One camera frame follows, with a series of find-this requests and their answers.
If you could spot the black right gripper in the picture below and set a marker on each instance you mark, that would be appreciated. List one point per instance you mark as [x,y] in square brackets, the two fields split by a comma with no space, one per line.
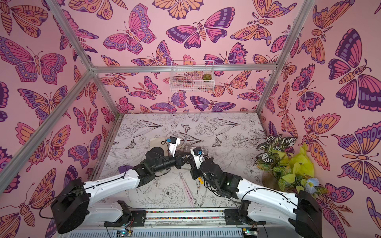
[194,171]

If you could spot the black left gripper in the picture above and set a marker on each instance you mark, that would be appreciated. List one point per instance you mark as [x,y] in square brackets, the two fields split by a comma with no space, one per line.
[178,161]

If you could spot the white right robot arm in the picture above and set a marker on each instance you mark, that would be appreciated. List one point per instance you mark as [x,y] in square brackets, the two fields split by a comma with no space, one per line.
[261,204]

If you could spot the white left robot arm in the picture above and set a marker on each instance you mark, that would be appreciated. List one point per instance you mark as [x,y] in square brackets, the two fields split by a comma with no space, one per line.
[72,206]

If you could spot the cream toothbrush holder caddy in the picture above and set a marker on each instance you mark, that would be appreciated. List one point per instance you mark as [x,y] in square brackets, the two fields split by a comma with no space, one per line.
[188,149]

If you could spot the pink toothbrush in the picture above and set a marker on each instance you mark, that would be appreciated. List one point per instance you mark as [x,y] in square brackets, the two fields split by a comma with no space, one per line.
[187,191]

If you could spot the beige cloth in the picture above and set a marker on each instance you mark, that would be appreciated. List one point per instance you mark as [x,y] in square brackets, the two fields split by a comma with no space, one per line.
[158,142]

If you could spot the purple silicone object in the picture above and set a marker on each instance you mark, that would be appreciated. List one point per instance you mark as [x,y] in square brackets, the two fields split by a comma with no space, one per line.
[122,169]

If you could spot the artificial potted plant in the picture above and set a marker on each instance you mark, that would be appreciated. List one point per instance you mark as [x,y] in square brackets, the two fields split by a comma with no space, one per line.
[292,171]

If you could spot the small green succulent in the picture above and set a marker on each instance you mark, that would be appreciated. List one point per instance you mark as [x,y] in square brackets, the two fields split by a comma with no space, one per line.
[207,77]

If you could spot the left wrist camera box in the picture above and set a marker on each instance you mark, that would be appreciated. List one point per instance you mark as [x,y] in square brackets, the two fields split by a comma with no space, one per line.
[173,143]

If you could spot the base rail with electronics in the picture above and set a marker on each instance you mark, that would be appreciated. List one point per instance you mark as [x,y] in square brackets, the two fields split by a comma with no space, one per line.
[187,223]

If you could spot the white wire wall basket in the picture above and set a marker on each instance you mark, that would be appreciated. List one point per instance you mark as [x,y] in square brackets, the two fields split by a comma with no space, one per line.
[186,75]

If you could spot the aluminium frame corner post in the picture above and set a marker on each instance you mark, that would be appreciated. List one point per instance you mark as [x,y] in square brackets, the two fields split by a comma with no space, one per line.
[297,26]

